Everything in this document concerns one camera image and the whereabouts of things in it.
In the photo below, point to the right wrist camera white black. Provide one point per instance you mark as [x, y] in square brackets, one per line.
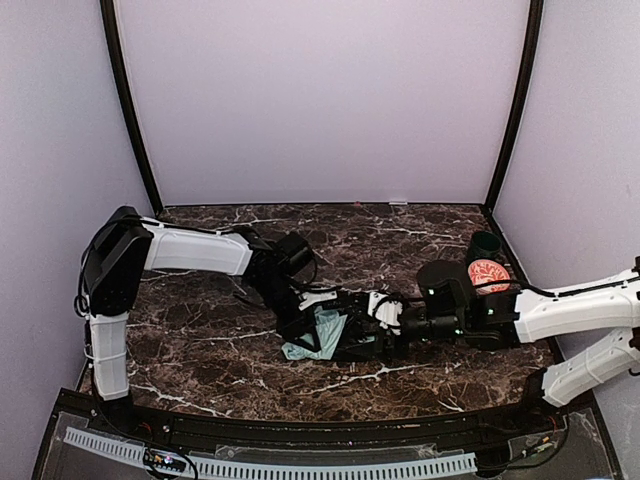
[386, 311]

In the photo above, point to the black corner post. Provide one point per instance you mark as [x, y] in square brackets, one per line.
[525, 71]
[126, 100]

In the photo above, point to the small green circuit board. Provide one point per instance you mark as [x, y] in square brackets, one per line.
[164, 462]

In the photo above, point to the right black corner post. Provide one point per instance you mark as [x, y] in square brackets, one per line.
[525, 71]

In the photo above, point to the left black corner post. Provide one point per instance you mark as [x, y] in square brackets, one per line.
[126, 100]

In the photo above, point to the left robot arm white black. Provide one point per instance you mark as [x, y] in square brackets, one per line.
[129, 245]

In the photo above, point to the black front frame rail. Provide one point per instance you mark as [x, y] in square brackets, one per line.
[483, 429]

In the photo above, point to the dark green cup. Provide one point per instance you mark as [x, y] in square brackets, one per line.
[483, 245]

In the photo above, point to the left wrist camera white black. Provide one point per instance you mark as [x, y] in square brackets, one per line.
[330, 300]

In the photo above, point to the mint green folding umbrella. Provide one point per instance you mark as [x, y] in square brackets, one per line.
[333, 327]

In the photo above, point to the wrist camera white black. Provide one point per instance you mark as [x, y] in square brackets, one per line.
[386, 311]
[330, 300]

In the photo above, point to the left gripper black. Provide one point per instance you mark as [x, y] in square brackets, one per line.
[298, 323]

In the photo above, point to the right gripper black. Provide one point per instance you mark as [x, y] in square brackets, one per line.
[370, 326]

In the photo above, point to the red white patterned bowl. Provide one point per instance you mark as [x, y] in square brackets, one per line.
[488, 276]

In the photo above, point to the grey slotted cable duct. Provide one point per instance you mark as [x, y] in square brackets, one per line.
[276, 465]

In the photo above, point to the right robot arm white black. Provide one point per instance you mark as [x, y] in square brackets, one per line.
[497, 314]

